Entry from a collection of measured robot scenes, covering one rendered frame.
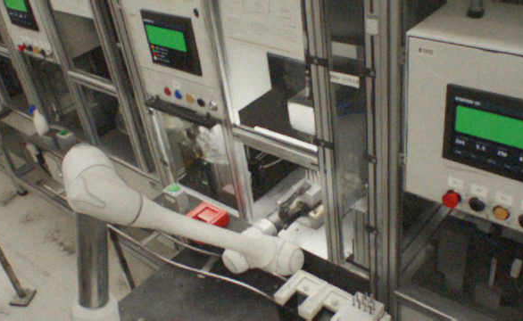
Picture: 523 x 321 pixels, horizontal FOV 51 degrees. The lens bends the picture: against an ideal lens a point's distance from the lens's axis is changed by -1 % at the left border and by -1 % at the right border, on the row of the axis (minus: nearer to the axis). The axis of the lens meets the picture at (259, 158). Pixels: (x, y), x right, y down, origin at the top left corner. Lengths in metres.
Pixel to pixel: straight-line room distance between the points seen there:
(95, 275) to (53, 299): 1.68
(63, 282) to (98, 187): 2.12
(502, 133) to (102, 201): 0.99
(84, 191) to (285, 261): 0.63
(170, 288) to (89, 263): 0.58
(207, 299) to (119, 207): 0.81
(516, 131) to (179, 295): 1.47
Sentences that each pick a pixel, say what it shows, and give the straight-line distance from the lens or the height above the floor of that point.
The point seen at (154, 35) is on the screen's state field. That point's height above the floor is 1.65.
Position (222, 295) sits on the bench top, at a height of 0.68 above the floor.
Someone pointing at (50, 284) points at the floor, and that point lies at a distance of 3.61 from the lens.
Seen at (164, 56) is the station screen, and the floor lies 1.58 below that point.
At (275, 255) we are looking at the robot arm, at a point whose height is 1.12.
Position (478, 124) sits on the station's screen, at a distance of 1.31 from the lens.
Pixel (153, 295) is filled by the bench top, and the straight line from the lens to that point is 2.30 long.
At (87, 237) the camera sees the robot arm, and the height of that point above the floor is 1.24.
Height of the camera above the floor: 2.30
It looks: 34 degrees down
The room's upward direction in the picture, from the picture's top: 9 degrees counter-clockwise
